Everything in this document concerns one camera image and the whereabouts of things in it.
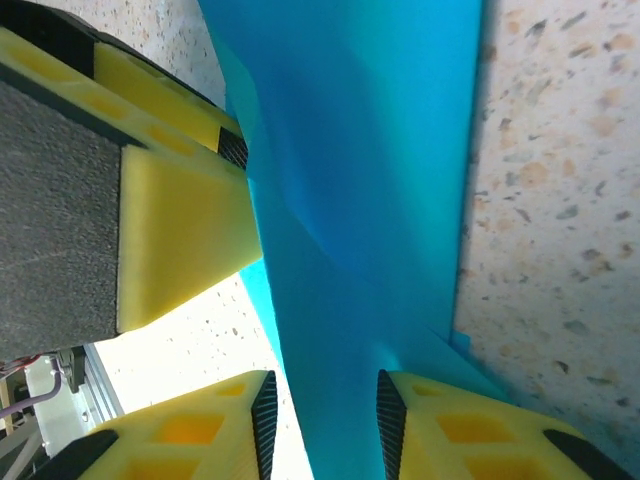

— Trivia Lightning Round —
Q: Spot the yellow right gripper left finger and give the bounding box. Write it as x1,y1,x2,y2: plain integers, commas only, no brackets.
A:
28,368,280,480

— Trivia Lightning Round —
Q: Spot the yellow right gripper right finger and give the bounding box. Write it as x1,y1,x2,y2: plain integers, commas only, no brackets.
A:
374,368,637,480

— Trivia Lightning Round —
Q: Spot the aluminium frame beam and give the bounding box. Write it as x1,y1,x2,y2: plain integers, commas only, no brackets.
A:
29,343,126,451

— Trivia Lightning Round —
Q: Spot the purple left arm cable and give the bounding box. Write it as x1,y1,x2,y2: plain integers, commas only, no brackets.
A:
0,367,70,422

